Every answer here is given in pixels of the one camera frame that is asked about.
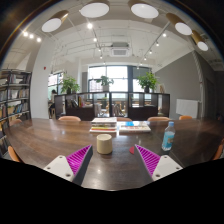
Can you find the orange chair centre back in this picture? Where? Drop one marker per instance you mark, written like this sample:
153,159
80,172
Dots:
123,119

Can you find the middle potted plant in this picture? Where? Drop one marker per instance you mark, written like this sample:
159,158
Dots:
105,82

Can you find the orange chair far left back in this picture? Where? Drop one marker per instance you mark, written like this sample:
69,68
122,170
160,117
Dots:
69,118

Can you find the potted plant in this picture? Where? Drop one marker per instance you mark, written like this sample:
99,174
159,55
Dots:
69,85
105,82
147,81

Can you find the left potted plant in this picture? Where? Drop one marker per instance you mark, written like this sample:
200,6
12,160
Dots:
69,85

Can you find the orange chair left side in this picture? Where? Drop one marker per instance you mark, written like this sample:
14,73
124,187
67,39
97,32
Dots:
13,122

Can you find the orange chair far right back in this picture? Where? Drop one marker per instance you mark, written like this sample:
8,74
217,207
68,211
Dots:
184,117

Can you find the clear plastic water bottle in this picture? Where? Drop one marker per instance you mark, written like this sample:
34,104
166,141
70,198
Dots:
168,137

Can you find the round pendant lamp centre left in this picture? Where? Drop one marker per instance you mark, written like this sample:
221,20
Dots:
95,9

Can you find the ceiling air conditioner unit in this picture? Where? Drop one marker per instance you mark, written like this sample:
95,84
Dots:
120,49

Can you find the right potted plant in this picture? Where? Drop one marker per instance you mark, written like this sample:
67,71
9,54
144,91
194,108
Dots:
147,81

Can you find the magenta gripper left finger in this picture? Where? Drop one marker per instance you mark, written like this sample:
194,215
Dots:
72,167

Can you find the orange chair right near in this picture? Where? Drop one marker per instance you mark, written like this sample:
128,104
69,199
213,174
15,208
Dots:
219,150

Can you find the round pendant lamp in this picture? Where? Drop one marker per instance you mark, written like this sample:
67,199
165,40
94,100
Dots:
95,9
179,24
199,41
55,21
142,9

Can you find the round pendant lamp centre right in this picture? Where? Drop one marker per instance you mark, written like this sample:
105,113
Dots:
142,9

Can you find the round pendant lamp far right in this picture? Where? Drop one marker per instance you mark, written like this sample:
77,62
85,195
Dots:
199,41

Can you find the orange chair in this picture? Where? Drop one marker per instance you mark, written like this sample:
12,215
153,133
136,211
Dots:
69,118
123,119
13,154
219,150
158,119
13,122
184,117

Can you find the flat book on table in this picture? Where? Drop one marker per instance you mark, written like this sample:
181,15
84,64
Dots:
134,126

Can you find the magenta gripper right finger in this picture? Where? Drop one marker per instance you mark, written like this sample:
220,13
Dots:
152,166

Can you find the tall bookshelf at left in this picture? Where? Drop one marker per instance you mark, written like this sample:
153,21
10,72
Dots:
14,101

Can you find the cream ceramic cup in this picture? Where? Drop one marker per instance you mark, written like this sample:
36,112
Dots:
104,143

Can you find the round pendant lamp far left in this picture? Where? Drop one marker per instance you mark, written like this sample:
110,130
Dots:
55,21

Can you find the white board at wall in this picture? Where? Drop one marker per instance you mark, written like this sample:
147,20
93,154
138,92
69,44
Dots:
187,107

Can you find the small red object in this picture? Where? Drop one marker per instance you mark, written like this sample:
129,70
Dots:
131,150

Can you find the dark low shelf divider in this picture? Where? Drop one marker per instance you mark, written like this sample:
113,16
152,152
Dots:
133,105

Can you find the stack of books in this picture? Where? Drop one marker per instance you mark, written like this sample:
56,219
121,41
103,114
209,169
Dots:
104,124

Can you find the orange chair left near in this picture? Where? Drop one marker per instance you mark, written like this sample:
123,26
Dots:
13,154

